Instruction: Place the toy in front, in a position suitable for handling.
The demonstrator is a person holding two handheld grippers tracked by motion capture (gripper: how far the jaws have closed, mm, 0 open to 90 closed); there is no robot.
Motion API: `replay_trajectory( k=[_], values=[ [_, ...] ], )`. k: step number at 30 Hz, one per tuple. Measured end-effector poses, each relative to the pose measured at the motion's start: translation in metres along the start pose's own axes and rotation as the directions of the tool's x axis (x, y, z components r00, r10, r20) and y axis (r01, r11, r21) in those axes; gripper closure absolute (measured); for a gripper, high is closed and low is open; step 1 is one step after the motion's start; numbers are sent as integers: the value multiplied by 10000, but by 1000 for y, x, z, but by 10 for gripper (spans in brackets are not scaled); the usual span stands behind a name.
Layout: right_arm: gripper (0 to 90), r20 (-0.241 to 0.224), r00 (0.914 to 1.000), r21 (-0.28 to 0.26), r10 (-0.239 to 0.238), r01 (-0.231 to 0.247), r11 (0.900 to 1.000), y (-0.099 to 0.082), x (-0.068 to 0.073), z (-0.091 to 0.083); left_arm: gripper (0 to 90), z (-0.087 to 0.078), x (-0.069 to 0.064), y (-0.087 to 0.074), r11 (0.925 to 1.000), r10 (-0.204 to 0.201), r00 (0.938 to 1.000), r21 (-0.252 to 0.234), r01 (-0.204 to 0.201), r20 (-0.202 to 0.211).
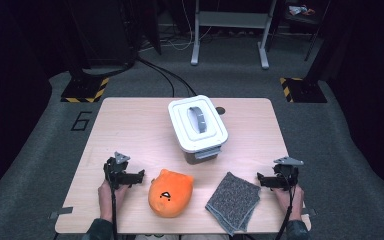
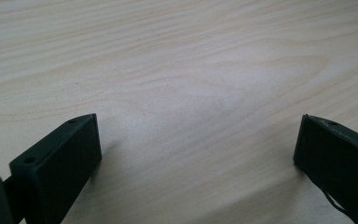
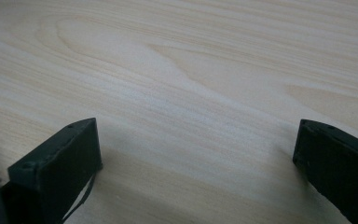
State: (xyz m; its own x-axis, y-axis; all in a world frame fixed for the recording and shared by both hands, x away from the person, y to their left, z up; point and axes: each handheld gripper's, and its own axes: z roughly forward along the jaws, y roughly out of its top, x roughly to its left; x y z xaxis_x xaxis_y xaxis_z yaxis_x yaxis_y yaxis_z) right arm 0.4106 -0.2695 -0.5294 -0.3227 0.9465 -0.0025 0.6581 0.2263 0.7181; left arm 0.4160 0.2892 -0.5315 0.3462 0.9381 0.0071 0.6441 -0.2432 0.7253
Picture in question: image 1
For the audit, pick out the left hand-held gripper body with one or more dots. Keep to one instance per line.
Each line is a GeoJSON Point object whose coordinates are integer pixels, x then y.
{"type": "Point", "coordinates": [115, 171]}

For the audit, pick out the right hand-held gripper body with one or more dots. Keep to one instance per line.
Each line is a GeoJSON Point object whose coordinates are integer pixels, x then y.
{"type": "Point", "coordinates": [286, 176]}

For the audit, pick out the grey fluffy cloth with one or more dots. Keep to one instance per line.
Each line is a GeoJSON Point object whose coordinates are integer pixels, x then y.
{"type": "Point", "coordinates": [233, 203]}

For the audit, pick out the orange plush toy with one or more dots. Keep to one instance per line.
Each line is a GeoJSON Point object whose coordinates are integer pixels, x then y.
{"type": "Point", "coordinates": [170, 203]}

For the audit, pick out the translucent brown storage box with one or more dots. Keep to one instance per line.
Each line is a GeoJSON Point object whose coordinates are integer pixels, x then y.
{"type": "Point", "coordinates": [193, 159]}

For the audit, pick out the person's right hand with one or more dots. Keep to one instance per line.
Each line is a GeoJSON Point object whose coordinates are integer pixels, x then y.
{"type": "Point", "coordinates": [283, 200]}

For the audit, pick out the person's left hand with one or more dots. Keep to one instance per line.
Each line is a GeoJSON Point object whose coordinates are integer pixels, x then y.
{"type": "Point", "coordinates": [105, 200]}

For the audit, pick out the grey tape strip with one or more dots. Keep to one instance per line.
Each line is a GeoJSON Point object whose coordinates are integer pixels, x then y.
{"type": "Point", "coordinates": [61, 212]}
{"type": "Point", "coordinates": [310, 212]}

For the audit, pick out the black round table grommet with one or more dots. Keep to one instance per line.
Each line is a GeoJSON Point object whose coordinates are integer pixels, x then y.
{"type": "Point", "coordinates": [220, 110]}

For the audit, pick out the black cabinet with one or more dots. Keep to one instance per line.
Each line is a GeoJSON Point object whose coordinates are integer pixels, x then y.
{"type": "Point", "coordinates": [103, 30]}

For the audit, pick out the dark shelf rack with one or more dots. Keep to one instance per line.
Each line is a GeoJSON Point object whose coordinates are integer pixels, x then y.
{"type": "Point", "coordinates": [300, 23]}

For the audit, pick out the small colourful item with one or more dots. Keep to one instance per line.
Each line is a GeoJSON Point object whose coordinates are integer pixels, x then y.
{"type": "Point", "coordinates": [298, 10]}

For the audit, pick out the black yellow striped base plate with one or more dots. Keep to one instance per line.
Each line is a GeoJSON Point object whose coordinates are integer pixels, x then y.
{"type": "Point", "coordinates": [83, 90]}
{"type": "Point", "coordinates": [305, 90]}

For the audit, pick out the black stand post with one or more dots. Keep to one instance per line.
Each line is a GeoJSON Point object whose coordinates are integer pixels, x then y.
{"type": "Point", "coordinates": [75, 66]}

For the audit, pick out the white metal stand frame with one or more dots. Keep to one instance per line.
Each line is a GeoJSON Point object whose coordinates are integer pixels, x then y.
{"type": "Point", "coordinates": [233, 20]}

